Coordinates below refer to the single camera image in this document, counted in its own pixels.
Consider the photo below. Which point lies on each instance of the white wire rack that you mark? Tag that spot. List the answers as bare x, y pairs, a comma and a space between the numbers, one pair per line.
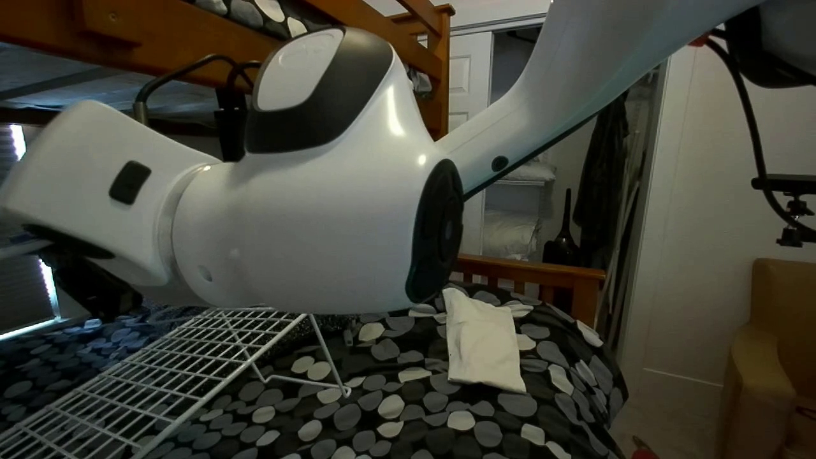
135, 403

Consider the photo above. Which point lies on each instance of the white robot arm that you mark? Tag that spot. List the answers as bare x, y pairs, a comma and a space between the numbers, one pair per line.
343, 203

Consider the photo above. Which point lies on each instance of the folded white cloth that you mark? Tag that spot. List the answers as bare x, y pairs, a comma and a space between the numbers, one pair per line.
480, 343

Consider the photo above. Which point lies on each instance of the black grey dotted bedspread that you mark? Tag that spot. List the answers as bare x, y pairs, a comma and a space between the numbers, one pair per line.
403, 403

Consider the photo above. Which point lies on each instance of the dark hanging clothes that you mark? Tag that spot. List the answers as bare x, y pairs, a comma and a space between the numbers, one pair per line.
591, 219

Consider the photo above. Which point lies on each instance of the white closet door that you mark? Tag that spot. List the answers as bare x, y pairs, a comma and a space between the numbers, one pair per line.
469, 89

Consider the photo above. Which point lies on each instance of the upper bunk dotted bedding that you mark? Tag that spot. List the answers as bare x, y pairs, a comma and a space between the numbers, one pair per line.
278, 18

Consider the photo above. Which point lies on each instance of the yellow armchair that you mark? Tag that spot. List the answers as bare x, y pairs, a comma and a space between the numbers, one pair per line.
768, 399

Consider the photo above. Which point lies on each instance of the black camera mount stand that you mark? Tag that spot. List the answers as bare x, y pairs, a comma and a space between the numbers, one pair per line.
784, 192

